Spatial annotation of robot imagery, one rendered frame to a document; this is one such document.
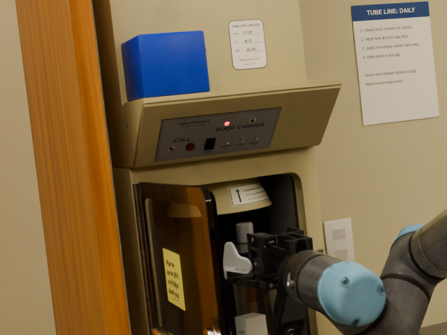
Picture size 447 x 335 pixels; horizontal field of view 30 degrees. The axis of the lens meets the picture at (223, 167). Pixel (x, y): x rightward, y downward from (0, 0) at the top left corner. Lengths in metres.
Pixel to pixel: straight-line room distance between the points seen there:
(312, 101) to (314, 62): 0.61
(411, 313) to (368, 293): 0.11
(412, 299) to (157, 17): 0.57
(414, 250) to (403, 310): 0.08
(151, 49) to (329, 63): 0.79
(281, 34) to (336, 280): 0.50
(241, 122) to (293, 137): 0.11
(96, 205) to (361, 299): 0.39
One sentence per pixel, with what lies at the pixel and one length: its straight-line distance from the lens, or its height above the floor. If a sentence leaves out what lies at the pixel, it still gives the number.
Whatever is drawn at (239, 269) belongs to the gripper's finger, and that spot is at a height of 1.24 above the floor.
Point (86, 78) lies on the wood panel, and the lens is 1.18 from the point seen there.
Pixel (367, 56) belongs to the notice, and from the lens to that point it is 1.97.
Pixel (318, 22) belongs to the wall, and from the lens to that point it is 1.92.
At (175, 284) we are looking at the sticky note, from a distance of 1.15.
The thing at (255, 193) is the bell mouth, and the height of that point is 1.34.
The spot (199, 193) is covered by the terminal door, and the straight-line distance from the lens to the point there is 1.00.
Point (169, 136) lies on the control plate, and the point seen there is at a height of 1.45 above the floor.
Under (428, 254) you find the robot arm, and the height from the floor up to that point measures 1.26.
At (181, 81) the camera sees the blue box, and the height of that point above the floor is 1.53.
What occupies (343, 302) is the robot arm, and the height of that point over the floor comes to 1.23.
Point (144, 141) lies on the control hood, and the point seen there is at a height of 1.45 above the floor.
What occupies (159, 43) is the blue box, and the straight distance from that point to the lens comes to 1.20.
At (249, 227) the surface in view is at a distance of 1.35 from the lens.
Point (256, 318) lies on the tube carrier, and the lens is 1.33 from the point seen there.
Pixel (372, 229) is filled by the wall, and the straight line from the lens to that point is 1.97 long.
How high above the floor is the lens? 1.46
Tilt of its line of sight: 3 degrees down
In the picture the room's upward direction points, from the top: 6 degrees counter-clockwise
